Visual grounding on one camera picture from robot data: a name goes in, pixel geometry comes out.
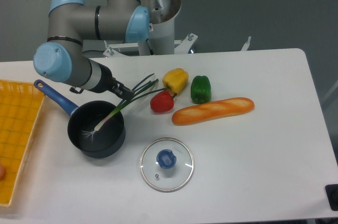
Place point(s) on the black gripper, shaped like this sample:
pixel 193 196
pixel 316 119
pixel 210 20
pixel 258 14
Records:
pixel 101 80

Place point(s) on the green onion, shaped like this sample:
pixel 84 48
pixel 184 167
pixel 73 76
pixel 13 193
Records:
pixel 141 89

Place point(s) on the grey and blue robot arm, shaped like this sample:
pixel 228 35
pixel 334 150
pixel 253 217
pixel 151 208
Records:
pixel 71 22

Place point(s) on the red bell pepper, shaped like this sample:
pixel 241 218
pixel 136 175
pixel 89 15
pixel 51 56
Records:
pixel 162 102

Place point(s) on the yellow bell pepper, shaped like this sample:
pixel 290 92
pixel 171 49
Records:
pixel 175 80

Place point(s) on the green bell pepper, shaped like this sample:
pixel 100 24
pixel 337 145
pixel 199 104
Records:
pixel 200 90

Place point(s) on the glass lid with blue knob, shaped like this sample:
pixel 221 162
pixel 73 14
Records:
pixel 166 164

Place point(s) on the yellow mesh tray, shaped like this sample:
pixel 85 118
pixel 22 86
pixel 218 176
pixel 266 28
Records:
pixel 21 103

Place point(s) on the orange baguette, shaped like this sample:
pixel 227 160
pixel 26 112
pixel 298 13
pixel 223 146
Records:
pixel 212 110

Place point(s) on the black object at table edge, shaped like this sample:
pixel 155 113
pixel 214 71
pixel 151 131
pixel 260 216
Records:
pixel 332 195

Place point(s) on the dark pot with blue handle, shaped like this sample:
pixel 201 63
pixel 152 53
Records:
pixel 96 144

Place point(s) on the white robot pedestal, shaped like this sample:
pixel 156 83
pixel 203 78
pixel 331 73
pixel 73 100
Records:
pixel 161 38

